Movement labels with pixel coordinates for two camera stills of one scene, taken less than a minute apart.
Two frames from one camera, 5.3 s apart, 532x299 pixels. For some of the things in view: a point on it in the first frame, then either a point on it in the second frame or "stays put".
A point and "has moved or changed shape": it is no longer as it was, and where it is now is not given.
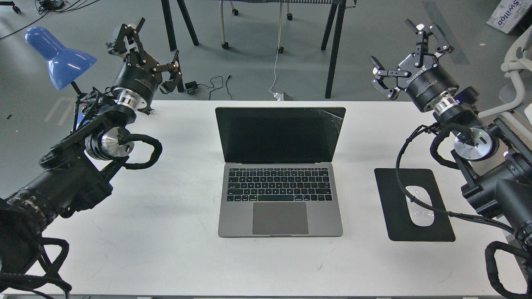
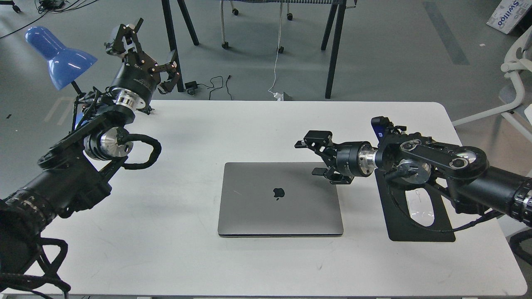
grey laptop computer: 279,179 has moved or changed shape
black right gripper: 428,82 -> 358,157
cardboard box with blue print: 507,14 stays put
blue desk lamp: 65,64 stays put
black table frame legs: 338,9 stays put
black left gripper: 141,74 stays put
